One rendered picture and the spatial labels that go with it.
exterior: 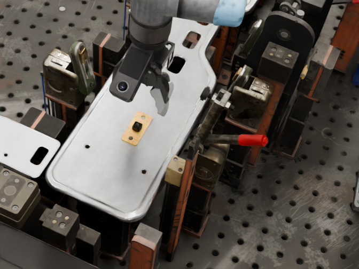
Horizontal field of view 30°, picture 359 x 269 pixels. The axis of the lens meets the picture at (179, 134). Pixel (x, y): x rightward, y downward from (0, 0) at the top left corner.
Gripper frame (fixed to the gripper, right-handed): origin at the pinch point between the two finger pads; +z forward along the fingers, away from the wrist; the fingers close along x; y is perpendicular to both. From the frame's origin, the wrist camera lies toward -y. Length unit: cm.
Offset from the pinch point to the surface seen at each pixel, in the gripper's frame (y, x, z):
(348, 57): 65, -36, 30
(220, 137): -0.2, -18.0, -1.5
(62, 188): -19.7, 6.6, 8.7
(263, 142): -0.7, -26.3, -6.1
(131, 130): -1.1, 0.7, 7.7
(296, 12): 33.2, -21.0, -8.5
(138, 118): 2.5, 0.8, 7.7
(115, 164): -9.8, -0.1, 8.2
